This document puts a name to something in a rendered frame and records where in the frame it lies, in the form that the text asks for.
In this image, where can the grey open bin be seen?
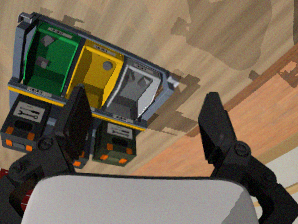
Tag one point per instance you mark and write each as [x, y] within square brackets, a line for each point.
[132, 100]

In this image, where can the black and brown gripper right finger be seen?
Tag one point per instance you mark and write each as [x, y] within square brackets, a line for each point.
[220, 146]

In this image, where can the grey metal rack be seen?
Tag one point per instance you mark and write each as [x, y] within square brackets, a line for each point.
[21, 44]

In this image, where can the green bin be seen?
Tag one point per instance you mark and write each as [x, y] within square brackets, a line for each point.
[60, 55]

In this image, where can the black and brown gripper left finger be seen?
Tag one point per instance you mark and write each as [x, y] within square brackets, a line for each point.
[66, 141]

